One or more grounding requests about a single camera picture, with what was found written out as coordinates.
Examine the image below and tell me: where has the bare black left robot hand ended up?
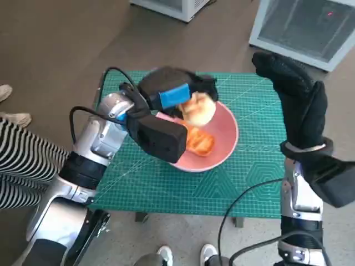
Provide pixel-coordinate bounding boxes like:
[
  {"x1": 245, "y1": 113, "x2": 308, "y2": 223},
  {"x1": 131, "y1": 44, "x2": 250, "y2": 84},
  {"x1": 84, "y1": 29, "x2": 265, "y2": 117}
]
[{"x1": 138, "y1": 65, "x2": 220, "y2": 119}]

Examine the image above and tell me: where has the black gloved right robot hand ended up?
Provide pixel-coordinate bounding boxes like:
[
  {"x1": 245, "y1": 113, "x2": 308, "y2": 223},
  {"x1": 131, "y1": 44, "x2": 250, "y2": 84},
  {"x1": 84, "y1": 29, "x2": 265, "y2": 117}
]
[{"x1": 251, "y1": 51, "x2": 329, "y2": 152}]

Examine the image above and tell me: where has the round toy bread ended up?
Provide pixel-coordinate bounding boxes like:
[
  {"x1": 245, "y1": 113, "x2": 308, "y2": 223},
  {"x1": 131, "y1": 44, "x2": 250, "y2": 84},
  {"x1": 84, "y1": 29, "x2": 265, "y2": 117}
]
[{"x1": 177, "y1": 93, "x2": 216, "y2": 128}]

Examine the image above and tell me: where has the rectangular toy bread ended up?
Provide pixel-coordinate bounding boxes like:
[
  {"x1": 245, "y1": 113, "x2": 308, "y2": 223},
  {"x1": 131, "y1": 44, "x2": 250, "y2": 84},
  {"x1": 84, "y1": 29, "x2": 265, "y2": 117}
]
[{"x1": 184, "y1": 127, "x2": 216, "y2": 158}]

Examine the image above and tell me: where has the pink bowl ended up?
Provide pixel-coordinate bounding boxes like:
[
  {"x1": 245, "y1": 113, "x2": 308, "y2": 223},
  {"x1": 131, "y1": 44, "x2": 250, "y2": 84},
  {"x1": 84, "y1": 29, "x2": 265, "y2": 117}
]
[{"x1": 155, "y1": 100, "x2": 240, "y2": 173}]

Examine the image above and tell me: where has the white cabinet with vents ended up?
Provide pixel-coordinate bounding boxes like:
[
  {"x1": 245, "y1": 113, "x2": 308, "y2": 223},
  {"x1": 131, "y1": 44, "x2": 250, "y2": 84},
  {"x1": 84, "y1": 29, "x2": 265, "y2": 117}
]
[{"x1": 129, "y1": 0, "x2": 211, "y2": 23}]

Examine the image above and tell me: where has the white cabinet with mesh panel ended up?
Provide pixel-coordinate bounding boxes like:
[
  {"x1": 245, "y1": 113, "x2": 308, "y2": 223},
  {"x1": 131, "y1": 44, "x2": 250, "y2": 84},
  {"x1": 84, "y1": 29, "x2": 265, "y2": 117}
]
[{"x1": 248, "y1": 0, "x2": 355, "y2": 73}]

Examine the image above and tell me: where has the green cutting mat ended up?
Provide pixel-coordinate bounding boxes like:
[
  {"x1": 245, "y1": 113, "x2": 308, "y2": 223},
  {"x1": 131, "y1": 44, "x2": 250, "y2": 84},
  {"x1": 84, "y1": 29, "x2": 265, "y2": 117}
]
[{"x1": 87, "y1": 70, "x2": 286, "y2": 219}]

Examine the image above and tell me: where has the person's beige shoe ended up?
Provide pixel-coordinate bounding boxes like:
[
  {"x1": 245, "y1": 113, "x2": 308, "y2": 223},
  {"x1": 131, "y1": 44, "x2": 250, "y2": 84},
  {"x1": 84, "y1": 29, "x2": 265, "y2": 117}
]
[{"x1": 0, "y1": 112, "x2": 32, "y2": 129}]

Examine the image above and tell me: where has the person's white shoe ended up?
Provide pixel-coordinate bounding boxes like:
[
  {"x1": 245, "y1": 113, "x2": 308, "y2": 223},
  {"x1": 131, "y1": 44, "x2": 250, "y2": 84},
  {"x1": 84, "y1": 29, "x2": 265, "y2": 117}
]
[{"x1": 0, "y1": 84, "x2": 13, "y2": 103}]

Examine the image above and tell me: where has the person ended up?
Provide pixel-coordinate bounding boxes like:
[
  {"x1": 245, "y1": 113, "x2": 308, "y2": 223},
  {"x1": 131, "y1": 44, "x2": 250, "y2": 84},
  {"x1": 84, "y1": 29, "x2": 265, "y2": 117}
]
[{"x1": 0, "y1": 116, "x2": 70, "y2": 208}]

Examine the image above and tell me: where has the white sneaker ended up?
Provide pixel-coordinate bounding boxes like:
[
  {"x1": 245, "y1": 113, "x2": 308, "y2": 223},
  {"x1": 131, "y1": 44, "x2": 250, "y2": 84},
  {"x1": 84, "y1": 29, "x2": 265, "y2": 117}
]
[
  {"x1": 200, "y1": 243, "x2": 219, "y2": 266},
  {"x1": 157, "y1": 245, "x2": 174, "y2": 266}
]

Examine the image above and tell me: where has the dark grey leg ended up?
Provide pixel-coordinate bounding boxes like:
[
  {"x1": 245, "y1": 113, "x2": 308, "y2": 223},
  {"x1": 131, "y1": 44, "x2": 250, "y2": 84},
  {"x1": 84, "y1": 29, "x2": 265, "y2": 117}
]
[{"x1": 206, "y1": 254, "x2": 231, "y2": 266}]

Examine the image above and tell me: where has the black camera cable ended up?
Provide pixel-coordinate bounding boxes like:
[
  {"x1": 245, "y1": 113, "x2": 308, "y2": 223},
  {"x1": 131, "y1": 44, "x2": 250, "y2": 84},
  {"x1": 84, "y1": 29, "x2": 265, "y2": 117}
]
[{"x1": 98, "y1": 66, "x2": 139, "y2": 96}]

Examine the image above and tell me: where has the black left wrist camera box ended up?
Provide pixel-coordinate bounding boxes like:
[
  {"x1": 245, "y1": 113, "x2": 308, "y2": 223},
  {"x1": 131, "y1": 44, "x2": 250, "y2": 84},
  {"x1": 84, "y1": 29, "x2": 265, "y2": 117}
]
[{"x1": 128, "y1": 115, "x2": 188, "y2": 164}]

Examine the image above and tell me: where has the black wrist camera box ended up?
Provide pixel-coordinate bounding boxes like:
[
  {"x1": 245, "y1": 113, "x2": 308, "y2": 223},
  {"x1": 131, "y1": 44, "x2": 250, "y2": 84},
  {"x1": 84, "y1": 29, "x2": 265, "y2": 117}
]
[
  {"x1": 128, "y1": 115, "x2": 188, "y2": 164},
  {"x1": 301, "y1": 155, "x2": 355, "y2": 208}
]

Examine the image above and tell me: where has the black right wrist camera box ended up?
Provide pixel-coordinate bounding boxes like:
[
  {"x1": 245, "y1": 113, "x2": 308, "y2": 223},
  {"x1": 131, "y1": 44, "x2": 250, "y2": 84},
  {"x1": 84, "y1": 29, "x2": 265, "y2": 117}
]
[{"x1": 301, "y1": 155, "x2": 355, "y2": 208}]

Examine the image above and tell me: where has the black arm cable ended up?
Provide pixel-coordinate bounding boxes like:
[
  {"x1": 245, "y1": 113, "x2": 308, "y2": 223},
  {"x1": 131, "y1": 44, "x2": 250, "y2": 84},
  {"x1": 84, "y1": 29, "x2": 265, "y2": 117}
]
[{"x1": 69, "y1": 106, "x2": 120, "y2": 146}]

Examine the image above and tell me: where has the long black cable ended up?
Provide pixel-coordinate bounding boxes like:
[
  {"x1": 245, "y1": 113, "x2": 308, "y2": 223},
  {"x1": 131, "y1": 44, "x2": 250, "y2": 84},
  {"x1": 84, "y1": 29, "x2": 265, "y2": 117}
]
[{"x1": 217, "y1": 178, "x2": 285, "y2": 266}]

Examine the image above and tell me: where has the looped black cable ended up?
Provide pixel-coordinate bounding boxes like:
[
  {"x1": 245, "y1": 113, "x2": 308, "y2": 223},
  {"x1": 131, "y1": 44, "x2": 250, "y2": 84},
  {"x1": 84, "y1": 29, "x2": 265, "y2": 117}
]
[{"x1": 229, "y1": 231, "x2": 332, "y2": 266}]

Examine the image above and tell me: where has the black metal frame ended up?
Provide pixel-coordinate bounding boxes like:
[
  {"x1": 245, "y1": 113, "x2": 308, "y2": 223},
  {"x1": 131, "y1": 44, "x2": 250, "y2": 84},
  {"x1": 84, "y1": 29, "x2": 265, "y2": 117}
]
[{"x1": 59, "y1": 209, "x2": 111, "y2": 266}]

